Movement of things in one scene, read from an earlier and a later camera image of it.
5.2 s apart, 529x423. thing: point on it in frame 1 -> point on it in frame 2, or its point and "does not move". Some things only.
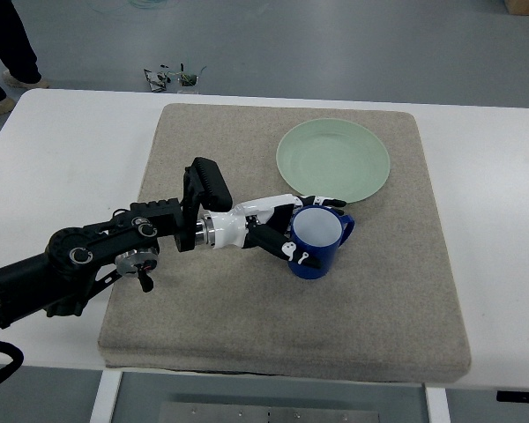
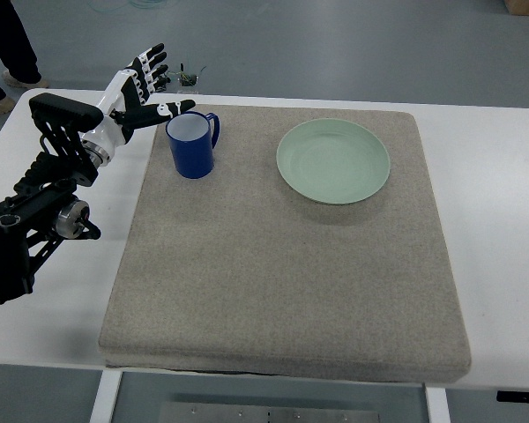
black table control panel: (521, 397) does not move
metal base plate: (264, 412) does not move
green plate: (332, 159) does not move
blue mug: (320, 230) -> (192, 137)
